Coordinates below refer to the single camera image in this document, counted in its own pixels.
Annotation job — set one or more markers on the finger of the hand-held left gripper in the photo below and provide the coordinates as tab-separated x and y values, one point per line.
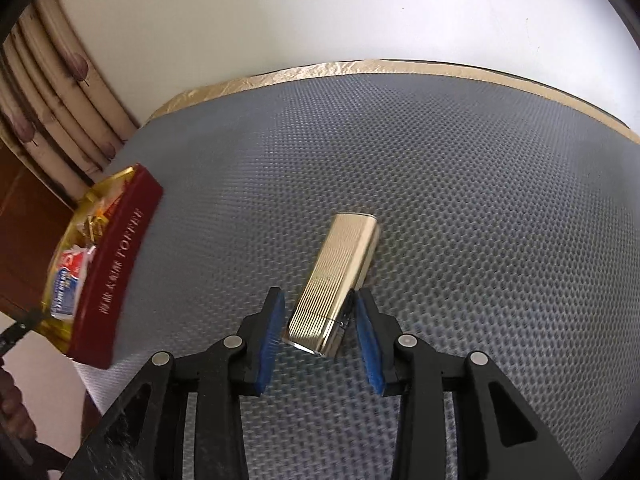
20	330

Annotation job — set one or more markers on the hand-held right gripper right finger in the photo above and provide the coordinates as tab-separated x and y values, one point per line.
370	345

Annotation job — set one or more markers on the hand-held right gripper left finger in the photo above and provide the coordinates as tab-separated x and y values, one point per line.
270	345

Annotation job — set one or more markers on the clear floss pick box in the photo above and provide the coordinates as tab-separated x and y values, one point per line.
70	275

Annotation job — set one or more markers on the gold ribbed lighter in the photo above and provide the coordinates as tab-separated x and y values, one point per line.
335	275

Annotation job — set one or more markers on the red tin box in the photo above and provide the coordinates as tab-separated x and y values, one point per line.
115	270

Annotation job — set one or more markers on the person's left hand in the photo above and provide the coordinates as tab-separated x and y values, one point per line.
15	400

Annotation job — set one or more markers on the brown wooden door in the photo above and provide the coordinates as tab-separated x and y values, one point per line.
30	220

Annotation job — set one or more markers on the beige patterned curtain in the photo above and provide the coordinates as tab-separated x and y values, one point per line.
60	85

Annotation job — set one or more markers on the gold tablecloth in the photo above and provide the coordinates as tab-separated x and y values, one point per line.
350	66

